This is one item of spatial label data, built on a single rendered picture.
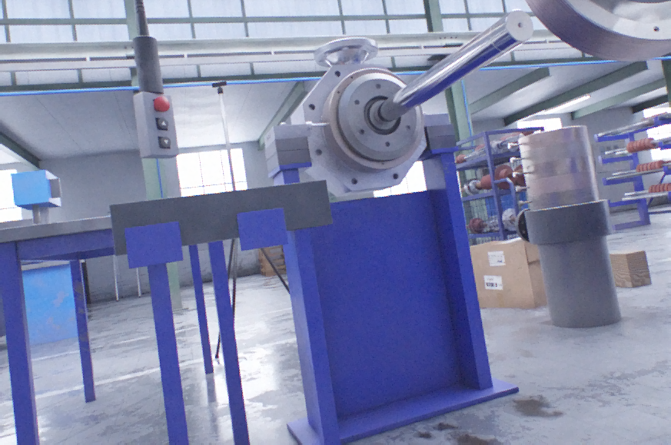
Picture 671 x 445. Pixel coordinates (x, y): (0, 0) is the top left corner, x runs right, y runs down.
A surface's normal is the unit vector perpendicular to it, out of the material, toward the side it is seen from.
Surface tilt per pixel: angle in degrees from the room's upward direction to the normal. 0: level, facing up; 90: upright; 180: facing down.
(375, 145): 90
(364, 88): 90
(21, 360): 90
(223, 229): 90
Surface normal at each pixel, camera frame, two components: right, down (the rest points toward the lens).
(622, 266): -0.96, 0.14
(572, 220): -0.29, -0.02
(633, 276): 0.23, -0.10
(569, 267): -0.55, 0.04
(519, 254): -0.76, 0.07
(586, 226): 0.00, -0.06
